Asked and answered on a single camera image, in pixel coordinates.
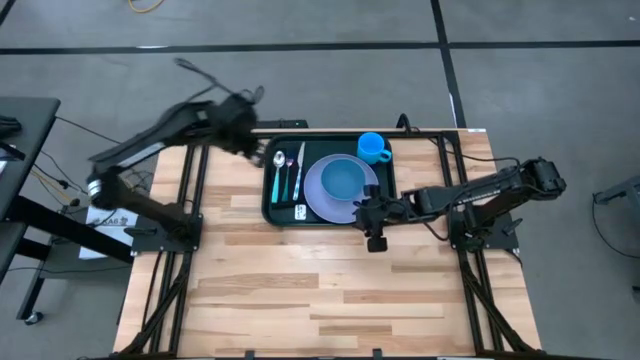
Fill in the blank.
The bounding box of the black aluminium table frame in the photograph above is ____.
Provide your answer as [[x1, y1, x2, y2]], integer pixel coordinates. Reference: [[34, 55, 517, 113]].
[[112, 127, 544, 360]]

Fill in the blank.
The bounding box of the grey chair base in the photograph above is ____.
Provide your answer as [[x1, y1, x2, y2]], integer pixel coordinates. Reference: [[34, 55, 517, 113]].
[[592, 173, 640, 211]]

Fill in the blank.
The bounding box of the dark green serving tray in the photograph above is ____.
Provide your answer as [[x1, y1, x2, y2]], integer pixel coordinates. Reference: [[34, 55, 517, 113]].
[[261, 133, 399, 229]]

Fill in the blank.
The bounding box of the yellow extension cable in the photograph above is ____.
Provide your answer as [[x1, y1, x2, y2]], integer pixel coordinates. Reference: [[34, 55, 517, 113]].
[[127, 0, 166, 15]]

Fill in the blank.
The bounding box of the turquoise plastic mug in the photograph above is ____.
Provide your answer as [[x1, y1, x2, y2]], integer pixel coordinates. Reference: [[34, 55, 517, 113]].
[[356, 131, 393, 166]]

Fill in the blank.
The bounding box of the knife with marbled handle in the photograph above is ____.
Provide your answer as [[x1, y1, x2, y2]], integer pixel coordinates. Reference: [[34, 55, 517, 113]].
[[292, 141, 307, 202]]

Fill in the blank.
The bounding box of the white paper sheet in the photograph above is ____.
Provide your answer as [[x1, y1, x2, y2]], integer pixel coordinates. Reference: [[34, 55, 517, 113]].
[[78, 205, 139, 261]]

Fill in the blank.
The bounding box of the lilac plastic plate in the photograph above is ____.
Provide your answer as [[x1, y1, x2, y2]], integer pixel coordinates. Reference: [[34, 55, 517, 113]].
[[303, 153, 380, 225]]

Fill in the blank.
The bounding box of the black cloth napkin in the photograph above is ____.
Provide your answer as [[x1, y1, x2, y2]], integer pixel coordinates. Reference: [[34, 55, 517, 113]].
[[267, 141, 315, 222]]

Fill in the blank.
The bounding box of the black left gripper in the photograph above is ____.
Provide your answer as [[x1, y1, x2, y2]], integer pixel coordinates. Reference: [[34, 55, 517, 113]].
[[208, 93, 268, 169]]

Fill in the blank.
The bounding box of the black power strip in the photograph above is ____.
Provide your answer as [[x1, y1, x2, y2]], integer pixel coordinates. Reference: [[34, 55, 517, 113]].
[[257, 118, 309, 130]]

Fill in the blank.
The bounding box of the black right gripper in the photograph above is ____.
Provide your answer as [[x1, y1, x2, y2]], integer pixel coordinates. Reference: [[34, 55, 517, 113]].
[[352, 184, 405, 238]]

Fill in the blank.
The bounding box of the blue plastic bowl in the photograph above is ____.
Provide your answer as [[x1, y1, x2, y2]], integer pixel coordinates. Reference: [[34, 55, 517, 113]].
[[320, 158, 367, 202]]

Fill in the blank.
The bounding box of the iridescent rainbow fork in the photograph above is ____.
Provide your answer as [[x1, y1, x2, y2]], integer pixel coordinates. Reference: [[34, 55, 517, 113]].
[[281, 157, 295, 203]]

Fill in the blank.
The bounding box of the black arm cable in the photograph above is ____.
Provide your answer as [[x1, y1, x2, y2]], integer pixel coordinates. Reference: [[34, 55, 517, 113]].
[[413, 129, 522, 167]]

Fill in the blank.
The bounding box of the black floor cable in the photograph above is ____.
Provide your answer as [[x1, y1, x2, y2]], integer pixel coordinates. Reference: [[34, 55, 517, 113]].
[[591, 192, 640, 261]]

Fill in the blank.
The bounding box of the black desk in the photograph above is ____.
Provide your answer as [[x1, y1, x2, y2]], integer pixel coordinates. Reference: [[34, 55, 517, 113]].
[[0, 96, 136, 321]]

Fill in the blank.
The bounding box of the spoon with teal handle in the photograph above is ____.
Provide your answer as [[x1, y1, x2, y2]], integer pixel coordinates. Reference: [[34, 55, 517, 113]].
[[271, 150, 287, 204]]

